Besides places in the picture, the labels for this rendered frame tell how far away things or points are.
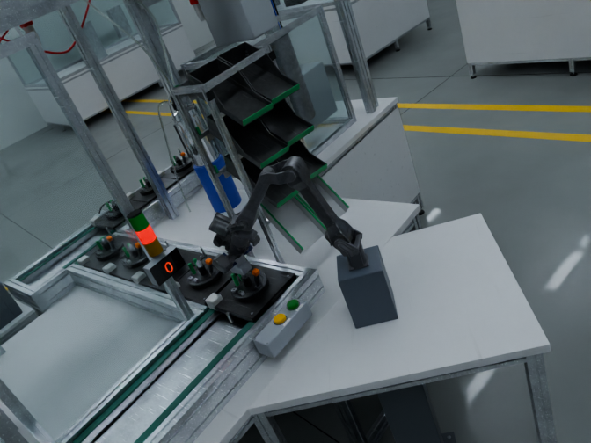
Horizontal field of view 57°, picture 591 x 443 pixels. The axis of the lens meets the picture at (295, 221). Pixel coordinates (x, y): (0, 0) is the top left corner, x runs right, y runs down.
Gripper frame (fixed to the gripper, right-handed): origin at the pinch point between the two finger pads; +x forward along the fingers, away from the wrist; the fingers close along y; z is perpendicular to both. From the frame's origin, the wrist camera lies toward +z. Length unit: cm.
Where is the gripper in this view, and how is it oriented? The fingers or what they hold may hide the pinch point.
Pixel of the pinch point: (234, 257)
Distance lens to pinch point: 187.9
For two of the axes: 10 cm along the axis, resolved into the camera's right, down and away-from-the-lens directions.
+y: -5.9, 5.8, -5.7
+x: -2.3, 5.5, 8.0
